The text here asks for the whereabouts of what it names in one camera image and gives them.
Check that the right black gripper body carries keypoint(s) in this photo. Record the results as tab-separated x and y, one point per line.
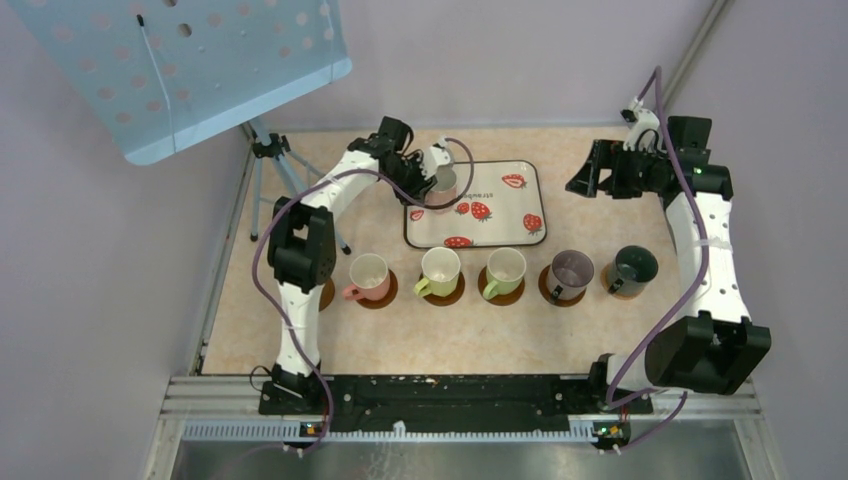
631	172

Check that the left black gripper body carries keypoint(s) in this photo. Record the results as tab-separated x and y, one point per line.
407	175

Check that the pale pink mug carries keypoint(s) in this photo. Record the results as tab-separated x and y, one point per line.
440	197

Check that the strawberry enamel tray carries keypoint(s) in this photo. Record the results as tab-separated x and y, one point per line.
502	208

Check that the purple mug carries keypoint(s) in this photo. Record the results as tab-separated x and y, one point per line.
571	271

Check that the woven rattan coaster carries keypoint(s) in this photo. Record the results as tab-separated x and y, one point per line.
607	279

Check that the dark green mug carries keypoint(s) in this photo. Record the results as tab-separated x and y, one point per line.
634	264

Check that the brown wooden coaster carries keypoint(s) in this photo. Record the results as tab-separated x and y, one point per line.
327	295
387	301
443	301
499	300
548	296

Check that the light green mug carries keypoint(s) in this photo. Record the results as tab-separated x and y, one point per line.
505	270

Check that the salmon pink mug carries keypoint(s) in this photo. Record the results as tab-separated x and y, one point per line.
370	278

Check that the yellow green mug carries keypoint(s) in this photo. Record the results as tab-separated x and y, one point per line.
441	268

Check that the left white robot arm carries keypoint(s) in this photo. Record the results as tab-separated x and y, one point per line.
301	246

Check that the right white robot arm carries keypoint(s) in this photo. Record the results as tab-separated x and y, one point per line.
707	343

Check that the light blue tripod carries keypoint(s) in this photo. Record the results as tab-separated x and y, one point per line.
272	151

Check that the blue perforated board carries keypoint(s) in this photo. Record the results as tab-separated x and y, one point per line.
163	76

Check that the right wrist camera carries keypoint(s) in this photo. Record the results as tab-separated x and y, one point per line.
644	127

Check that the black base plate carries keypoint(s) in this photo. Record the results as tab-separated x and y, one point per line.
498	404

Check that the white cable duct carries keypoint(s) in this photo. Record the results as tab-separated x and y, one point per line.
285	431

